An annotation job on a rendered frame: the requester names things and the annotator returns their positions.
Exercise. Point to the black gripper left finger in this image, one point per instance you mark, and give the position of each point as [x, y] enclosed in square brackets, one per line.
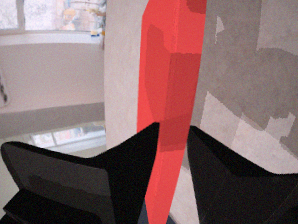
[111, 185]

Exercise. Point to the dark grey open box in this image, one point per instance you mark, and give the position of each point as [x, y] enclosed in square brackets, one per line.
[144, 219]

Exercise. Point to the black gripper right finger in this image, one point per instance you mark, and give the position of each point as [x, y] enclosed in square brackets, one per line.
[229, 189]

